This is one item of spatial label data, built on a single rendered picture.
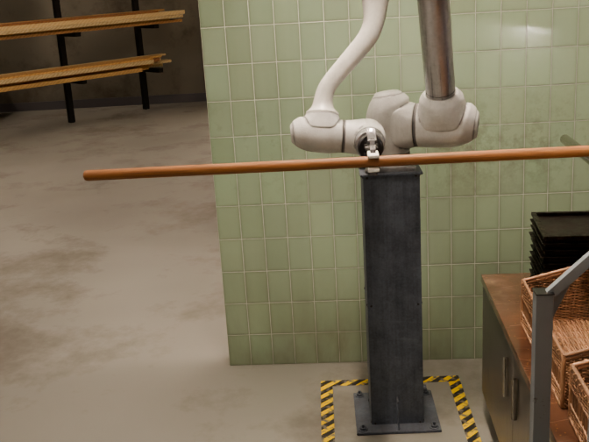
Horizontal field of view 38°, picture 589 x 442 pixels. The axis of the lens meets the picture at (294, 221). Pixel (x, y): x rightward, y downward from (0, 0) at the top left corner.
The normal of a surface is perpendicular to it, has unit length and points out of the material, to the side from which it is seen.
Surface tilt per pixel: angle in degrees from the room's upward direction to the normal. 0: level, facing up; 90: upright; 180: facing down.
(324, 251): 90
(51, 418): 0
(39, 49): 90
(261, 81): 90
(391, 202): 90
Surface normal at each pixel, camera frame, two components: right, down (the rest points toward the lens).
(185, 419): -0.06, -0.96
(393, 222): -0.02, 0.29
